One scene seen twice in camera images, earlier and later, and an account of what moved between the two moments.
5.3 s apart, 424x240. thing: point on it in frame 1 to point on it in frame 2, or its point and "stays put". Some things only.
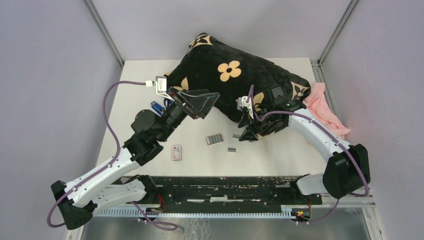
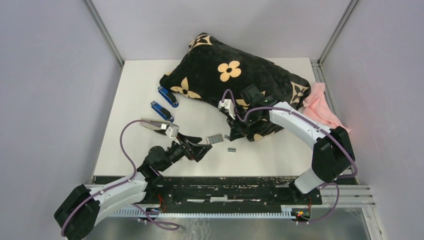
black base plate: (230, 194) stays put
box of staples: (212, 139) stays put
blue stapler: (157, 108) stays put
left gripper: (196, 105) to (196, 152)
